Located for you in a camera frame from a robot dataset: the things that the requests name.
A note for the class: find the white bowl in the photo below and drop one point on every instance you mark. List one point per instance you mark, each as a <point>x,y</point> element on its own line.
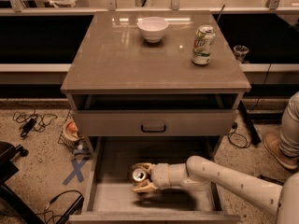
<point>152,29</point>

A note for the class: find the orange soda can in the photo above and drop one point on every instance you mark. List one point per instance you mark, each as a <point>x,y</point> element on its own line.
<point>139,175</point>

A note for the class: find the green white soda can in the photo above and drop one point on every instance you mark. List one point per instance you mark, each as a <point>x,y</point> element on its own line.
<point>202,45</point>

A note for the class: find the open lower drawer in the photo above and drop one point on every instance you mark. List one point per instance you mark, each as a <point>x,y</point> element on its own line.
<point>109,198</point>

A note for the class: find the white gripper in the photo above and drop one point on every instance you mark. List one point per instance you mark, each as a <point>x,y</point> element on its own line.
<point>161,174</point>

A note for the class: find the grey drawer cabinet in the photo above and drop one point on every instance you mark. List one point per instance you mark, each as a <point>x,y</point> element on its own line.
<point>116,69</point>

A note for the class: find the closed drawer with black handle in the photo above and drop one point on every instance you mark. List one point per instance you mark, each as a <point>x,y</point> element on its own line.
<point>162,123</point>

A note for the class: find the blue tape cross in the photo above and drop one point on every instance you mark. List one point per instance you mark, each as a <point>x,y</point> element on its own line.
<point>76,172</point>

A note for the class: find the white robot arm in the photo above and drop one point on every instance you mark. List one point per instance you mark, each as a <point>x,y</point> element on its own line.
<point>279,201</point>

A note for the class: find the black power adapter with cable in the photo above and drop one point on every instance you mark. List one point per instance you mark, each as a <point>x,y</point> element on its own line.
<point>31,121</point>

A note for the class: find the tan shoe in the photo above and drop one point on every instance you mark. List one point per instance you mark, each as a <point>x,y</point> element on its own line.
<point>271,143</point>

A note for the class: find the person leg in jeans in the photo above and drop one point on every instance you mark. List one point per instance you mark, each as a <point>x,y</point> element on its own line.
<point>289,133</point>

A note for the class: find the wire basket with items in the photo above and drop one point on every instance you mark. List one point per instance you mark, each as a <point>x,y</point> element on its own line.
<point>71,139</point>

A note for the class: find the black bar on floor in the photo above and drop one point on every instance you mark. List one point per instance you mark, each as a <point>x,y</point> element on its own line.
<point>269,179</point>

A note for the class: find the clear glass cup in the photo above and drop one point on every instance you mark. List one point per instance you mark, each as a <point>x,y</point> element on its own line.
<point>240,52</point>

